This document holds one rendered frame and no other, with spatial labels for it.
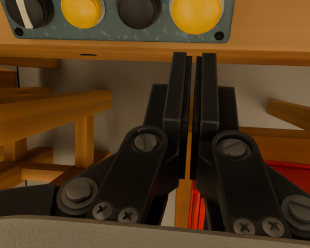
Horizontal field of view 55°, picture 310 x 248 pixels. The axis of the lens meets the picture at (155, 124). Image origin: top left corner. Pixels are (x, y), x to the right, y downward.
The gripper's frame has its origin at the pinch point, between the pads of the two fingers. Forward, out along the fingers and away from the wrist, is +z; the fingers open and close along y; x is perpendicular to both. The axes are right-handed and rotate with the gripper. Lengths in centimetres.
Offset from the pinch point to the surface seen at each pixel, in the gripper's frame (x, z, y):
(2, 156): -83, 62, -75
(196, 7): 0.4, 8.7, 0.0
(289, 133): -16.8, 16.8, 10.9
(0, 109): -22.7, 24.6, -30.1
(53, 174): -69, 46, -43
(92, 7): 0.3, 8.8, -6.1
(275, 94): -60, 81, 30
